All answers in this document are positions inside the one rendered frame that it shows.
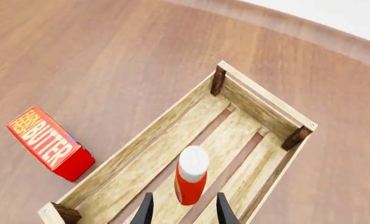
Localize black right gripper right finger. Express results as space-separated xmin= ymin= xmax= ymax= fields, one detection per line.
xmin=217 ymin=192 xmax=240 ymax=224

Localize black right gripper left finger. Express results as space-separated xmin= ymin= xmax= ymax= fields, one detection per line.
xmin=132 ymin=192 xmax=155 ymax=224

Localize red ketchup bottle white cap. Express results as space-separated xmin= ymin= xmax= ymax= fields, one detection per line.
xmin=174 ymin=145 xmax=210 ymax=207

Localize wooden slat tray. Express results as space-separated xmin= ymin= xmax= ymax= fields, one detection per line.
xmin=37 ymin=60 xmax=318 ymax=224

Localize red butter box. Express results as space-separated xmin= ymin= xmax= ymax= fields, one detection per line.
xmin=6 ymin=105 xmax=96 ymax=183

